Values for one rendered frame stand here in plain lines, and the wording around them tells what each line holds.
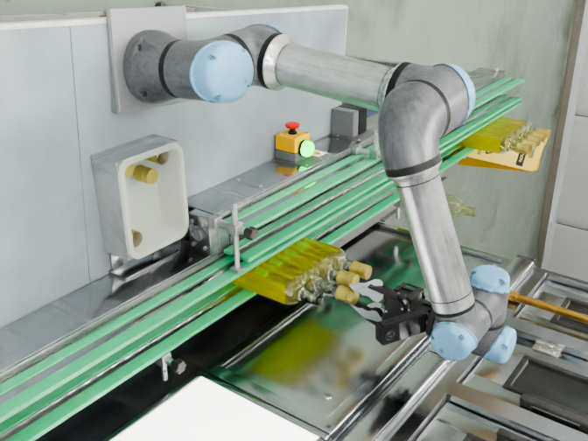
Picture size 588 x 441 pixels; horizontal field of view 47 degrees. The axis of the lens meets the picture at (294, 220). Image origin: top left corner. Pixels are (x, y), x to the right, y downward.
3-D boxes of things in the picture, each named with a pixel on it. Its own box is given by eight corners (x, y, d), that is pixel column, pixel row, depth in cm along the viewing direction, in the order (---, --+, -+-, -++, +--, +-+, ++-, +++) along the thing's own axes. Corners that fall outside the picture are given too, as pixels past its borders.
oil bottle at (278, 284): (223, 281, 162) (295, 310, 150) (222, 261, 160) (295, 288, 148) (239, 271, 166) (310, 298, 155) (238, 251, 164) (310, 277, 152)
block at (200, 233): (187, 249, 159) (209, 257, 155) (185, 213, 155) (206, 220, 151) (198, 244, 161) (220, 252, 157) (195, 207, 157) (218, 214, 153)
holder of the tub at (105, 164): (107, 273, 149) (130, 283, 145) (90, 155, 137) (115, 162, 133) (164, 244, 161) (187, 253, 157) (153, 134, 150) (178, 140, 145)
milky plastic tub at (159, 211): (104, 252, 146) (131, 263, 142) (90, 154, 137) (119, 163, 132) (164, 224, 159) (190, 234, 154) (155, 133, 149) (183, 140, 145)
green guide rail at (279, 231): (223, 253, 158) (248, 262, 154) (222, 249, 158) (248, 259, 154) (503, 96, 285) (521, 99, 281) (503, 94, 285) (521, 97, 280)
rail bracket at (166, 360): (132, 370, 145) (177, 395, 138) (129, 344, 142) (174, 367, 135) (147, 360, 148) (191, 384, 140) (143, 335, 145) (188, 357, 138)
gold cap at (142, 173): (131, 167, 144) (145, 171, 142) (143, 162, 147) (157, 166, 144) (133, 183, 146) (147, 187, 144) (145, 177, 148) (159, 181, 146)
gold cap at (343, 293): (334, 302, 152) (351, 308, 149) (334, 288, 150) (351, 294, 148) (343, 295, 154) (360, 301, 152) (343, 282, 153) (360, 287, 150)
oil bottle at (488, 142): (451, 144, 254) (525, 159, 238) (452, 129, 251) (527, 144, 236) (457, 141, 258) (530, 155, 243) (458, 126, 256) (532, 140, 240)
